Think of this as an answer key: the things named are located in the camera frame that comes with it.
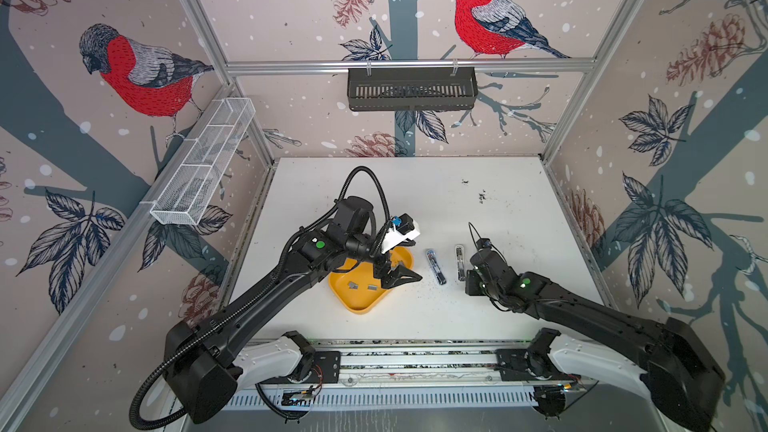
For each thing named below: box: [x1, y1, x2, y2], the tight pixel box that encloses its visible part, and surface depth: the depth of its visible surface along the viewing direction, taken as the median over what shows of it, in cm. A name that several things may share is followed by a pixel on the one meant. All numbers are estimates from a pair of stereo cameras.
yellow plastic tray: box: [328, 247, 415, 314], surface depth 85 cm
